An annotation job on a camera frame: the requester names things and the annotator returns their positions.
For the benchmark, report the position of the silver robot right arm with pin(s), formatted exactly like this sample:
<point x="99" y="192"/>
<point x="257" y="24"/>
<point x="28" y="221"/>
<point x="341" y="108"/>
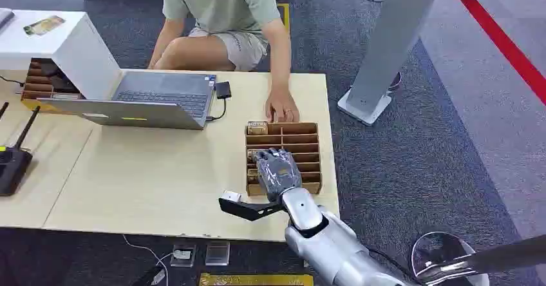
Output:
<point x="328" y="245"/>

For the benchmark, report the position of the yellow floor plate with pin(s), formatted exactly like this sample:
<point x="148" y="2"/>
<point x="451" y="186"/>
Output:
<point x="256" y="280"/>

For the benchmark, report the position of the grey flat device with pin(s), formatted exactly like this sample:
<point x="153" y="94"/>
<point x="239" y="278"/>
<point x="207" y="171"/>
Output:
<point x="4" y="17"/>

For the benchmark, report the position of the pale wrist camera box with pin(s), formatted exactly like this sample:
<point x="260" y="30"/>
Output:
<point x="232" y="196"/>

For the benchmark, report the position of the dark wooden card box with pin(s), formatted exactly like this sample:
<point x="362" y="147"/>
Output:
<point x="45" y="83"/>

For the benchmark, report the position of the white box stand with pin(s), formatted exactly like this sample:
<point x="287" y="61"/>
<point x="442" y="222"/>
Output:
<point x="72" y="49"/>

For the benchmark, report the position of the black router with antennas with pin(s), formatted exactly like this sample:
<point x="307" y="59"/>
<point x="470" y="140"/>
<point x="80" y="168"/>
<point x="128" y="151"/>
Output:
<point x="13" y="164"/>

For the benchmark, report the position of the grey laptop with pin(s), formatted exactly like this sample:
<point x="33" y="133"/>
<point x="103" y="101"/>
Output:
<point x="166" y="94"/>

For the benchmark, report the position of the yellow frame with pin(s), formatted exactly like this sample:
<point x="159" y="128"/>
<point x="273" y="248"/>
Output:
<point x="285" y="17"/>

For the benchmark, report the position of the red barrier belt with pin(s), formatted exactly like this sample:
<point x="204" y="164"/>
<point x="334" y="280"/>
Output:
<point x="499" y="38"/>

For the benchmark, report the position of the grey metal pillar stand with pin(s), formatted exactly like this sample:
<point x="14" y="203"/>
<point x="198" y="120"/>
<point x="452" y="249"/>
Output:
<point x="388" y="41"/>

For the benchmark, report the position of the person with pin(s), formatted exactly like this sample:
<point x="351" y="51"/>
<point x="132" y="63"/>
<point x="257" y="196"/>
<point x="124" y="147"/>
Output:
<point x="222" y="6"/>

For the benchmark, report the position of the green printed card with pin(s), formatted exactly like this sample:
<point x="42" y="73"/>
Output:
<point x="44" y="25"/>

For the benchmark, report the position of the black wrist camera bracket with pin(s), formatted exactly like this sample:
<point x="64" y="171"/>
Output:
<point x="251" y="210"/>

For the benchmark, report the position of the chrome rounded shell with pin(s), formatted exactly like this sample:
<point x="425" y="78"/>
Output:
<point x="443" y="258"/>

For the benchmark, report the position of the clear plastic case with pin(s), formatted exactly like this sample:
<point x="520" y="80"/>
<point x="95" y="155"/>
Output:
<point x="218" y="253"/>

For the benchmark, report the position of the black adapter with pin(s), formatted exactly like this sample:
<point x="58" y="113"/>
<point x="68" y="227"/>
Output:
<point x="223" y="90"/>

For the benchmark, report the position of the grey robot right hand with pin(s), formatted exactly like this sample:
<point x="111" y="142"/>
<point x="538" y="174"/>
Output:
<point x="277" y="173"/>

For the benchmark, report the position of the yellow sheet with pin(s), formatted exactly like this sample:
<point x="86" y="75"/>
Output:
<point x="40" y="105"/>

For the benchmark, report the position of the person's left hand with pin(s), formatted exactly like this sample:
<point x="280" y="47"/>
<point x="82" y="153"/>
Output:
<point x="282" y="107"/>

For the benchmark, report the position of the small black labelled device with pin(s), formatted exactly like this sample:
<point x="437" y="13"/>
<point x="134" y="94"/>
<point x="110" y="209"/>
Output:
<point x="183" y="255"/>

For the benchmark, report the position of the black device with label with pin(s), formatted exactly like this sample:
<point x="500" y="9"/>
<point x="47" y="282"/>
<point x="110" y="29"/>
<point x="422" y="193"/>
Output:
<point x="149" y="277"/>

